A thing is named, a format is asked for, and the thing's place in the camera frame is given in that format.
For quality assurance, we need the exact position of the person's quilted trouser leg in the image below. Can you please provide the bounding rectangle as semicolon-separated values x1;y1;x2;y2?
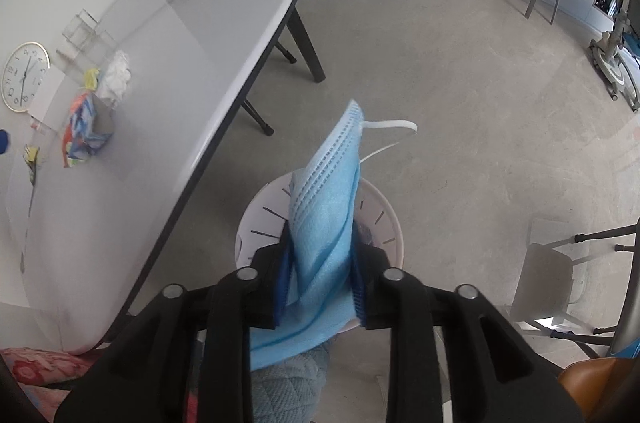
249;343;332;423

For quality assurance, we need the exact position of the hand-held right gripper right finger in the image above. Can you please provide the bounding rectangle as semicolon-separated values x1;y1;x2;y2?
350;219;586;423

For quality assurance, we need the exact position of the white slotted waste bin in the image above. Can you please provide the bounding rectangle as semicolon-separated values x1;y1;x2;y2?
235;173;405;290

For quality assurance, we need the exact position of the blue face mask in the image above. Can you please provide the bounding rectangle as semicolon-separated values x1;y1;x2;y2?
248;99;419;373

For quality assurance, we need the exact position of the black pen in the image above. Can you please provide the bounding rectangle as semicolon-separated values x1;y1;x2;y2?
21;163;40;230

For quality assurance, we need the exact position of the white crumpled tissue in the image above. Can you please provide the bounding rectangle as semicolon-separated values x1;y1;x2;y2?
96;50;134;102

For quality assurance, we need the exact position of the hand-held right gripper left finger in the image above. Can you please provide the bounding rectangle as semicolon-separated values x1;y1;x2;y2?
54;223;297;423

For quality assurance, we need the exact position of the black frame chair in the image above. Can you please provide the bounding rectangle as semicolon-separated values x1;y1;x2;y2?
515;218;640;361

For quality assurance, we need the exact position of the clear plastic tray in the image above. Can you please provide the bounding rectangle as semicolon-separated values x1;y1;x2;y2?
56;8;119;69

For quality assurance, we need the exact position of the round white wall clock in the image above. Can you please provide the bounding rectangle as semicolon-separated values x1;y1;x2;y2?
1;42;51;113

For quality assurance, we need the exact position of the black table leg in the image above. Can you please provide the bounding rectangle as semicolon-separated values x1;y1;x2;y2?
274;40;297;64
240;98;275;138
287;5;327;84

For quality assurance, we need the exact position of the grey exercise machine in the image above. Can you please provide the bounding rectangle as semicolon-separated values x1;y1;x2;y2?
587;0;640;113

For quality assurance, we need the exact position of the brown chair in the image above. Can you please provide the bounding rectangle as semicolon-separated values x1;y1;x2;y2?
556;355;632;423

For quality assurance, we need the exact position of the white card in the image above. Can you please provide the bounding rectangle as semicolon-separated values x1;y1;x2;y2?
27;68;67;130

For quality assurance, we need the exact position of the blue printed carton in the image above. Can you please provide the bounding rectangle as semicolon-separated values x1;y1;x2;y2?
60;93;115;168

